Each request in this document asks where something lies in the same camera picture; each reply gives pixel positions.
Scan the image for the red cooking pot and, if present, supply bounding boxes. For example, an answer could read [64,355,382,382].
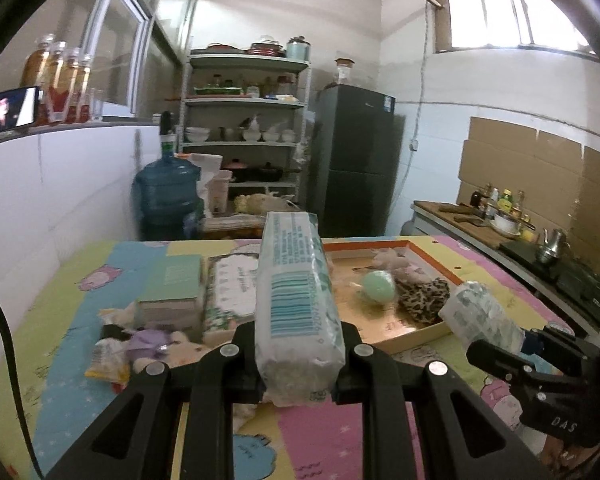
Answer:
[250,35,286,57]

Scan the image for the teal canister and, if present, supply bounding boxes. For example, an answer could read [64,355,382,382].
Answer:
[286,36,311,61]

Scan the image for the kitchen counter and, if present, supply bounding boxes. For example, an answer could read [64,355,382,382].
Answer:
[412,200,600,341]

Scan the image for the black cooking pot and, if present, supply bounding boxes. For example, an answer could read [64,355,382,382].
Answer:
[257,162,301,183]

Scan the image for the beige plush toy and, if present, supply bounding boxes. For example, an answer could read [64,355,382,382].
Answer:
[167,330,211,366]

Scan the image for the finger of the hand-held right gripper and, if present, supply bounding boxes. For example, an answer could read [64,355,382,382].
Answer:
[522,325,588,362]
[466,340,531,382]

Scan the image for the clear plastic bag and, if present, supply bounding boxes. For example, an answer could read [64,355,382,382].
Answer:
[235,191,301,216]

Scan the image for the high wall window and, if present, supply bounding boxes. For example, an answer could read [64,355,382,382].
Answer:
[432,0,598,56]

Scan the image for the cream floral cloth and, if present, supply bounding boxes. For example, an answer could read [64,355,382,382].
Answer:
[367,247,431,286]

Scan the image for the white metal shelf rack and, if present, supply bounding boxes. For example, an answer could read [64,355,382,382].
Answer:
[180,49,313,221]

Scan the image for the orange-rimmed cardboard box tray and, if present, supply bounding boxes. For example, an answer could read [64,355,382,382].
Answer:
[320,239,466,356]

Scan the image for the brown clay pot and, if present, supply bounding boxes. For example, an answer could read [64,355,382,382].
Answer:
[221,158,251,183]

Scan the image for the cream crumpled bag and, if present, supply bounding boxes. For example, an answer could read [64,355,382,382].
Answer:
[97,302,141,333]

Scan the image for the smartphone with lit screen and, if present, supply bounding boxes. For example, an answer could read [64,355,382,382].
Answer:
[0,86,42,137]

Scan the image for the yellow white snack packet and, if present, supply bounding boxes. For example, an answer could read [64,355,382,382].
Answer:
[85,337,133,386]

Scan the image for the pastel striped cartoon blanket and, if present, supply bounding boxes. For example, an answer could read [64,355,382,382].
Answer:
[0,235,581,480]

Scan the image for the white green tissue pack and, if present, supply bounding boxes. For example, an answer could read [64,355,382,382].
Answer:
[254,210,346,408]
[437,280,528,356]

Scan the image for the dark grey refrigerator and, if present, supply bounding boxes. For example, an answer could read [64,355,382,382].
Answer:
[307,84,406,238]

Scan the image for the white plastic pitcher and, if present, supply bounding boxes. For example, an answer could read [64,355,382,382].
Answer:
[207,170,233,213]

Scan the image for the mint green box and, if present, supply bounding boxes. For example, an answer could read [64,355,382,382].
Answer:
[137,254,208,333]

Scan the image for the cardboard wall sheet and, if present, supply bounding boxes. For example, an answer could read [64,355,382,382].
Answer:
[455,116,600,261]

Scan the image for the glass jar with brown lid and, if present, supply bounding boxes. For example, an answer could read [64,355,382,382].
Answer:
[334,57,356,87]

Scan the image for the blue water jug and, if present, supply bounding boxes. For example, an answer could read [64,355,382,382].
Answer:
[132,152,206,241]

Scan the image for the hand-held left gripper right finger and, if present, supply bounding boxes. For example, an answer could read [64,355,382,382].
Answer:
[332,322,553,480]

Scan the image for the black cable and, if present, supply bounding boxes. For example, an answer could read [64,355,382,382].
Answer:
[0,277,46,478]

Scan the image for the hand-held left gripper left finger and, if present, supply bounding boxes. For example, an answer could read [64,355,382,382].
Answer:
[45,322,268,480]

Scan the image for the sliding glass window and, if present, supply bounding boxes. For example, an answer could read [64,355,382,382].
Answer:
[55,0,196,121]

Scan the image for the black water jug pump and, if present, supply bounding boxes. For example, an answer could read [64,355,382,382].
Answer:
[157,111,177,157]

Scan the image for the wooden cutting board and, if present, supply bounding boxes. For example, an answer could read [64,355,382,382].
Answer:
[414,201,506,248]

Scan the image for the steel kettle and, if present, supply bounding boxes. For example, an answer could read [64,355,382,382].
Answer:
[534,227,571,266]

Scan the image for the floral print tissue pack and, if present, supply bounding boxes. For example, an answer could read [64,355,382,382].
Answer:
[202,252,263,333]

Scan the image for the black induction cooker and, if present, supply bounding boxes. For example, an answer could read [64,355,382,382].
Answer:
[500,240,561,281]

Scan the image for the mint green soft ball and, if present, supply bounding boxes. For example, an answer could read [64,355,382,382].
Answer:
[361,270,397,306]

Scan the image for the leopard print cloth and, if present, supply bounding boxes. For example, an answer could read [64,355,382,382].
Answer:
[396,279,452,328]

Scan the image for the purple fabric item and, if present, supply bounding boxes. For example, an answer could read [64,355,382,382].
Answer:
[130,329,173,361]

